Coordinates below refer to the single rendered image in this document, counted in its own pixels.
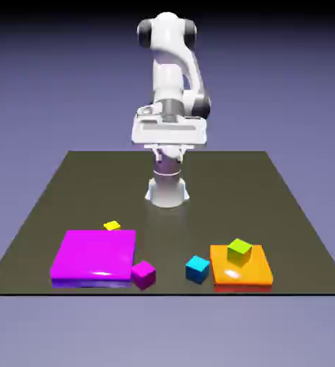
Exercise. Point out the small yellow cube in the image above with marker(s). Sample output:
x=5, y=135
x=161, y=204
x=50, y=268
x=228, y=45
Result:
x=112, y=225

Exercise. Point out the small magenta cube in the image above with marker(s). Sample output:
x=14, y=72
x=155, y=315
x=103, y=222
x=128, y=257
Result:
x=143, y=274

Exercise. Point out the small green cube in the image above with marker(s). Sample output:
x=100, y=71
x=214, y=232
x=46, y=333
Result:
x=239, y=251

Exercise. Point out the large orange box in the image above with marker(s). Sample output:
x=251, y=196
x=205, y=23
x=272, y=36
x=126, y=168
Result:
x=241, y=271

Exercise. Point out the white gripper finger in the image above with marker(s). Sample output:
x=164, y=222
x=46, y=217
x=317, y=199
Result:
x=180, y=154
x=157, y=153

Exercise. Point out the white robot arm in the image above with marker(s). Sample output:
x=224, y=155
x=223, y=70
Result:
x=170, y=74

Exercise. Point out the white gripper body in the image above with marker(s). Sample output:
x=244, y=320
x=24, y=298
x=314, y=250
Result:
x=169, y=130

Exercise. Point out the large magenta box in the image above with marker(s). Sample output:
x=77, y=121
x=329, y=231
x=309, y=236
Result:
x=95, y=253

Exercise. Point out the small cyan cube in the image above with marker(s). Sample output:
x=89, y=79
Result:
x=197, y=269

